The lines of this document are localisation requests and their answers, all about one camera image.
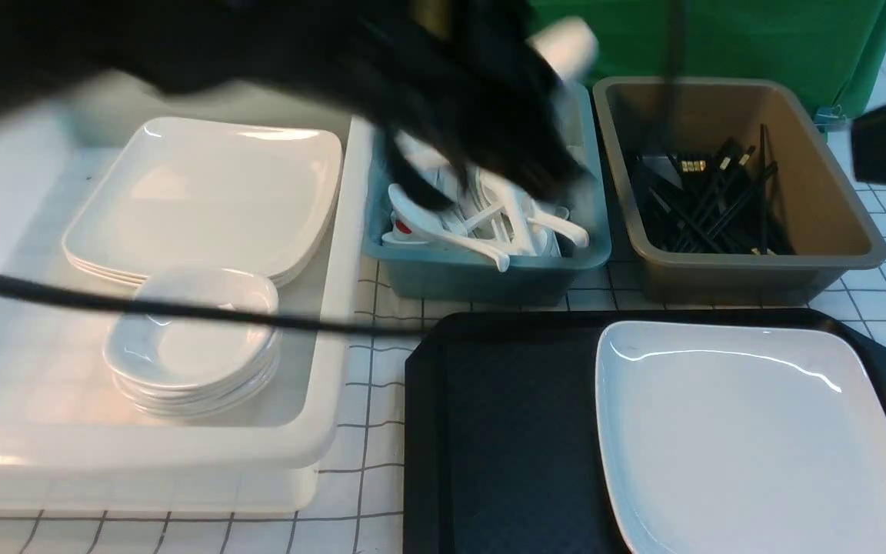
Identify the white spoon with red label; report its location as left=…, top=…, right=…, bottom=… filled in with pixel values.
left=381, top=219, right=441, bottom=249

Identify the stack of white bowls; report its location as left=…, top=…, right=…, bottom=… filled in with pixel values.
left=103, top=266, right=281, bottom=419

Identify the teal plastic bin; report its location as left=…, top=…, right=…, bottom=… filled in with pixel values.
left=361, top=83, right=612, bottom=305

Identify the green cloth backdrop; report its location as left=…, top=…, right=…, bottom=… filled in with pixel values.
left=531, top=1, right=886, bottom=116

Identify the large white square plate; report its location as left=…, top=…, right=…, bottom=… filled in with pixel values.
left=595, top=320, right=886, bottom=553

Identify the brown plastic bin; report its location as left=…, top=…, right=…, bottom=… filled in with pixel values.
left=593, top=77, right=886, bottom=305

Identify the white checkered tablecloth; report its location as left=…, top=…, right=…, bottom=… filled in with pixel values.
left=0, top=69, right=886, bottom=554

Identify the metal clamp on backdrop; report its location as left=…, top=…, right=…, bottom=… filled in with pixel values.
left=812, top=105, right=850, bottom=133

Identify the white spoon centre bin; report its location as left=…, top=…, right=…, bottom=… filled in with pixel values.
left=478, top=171, right=538, bottom=256

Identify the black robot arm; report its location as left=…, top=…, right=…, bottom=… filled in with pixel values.
left=0, top=1, right=586, bottom=211

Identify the black serving tray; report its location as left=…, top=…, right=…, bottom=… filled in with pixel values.
left=403, top=308, right=886, bottom=553

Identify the stack of white square plates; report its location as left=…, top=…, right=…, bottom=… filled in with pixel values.
left=62, top=117, right=344, bottom=286

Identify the large white plastic bin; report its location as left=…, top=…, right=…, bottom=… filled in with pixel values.
left=0, top=77, right=371, bottom=516

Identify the pile of black chopsticks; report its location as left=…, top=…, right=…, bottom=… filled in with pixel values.
left=625, top=123, right=796, bottom=255

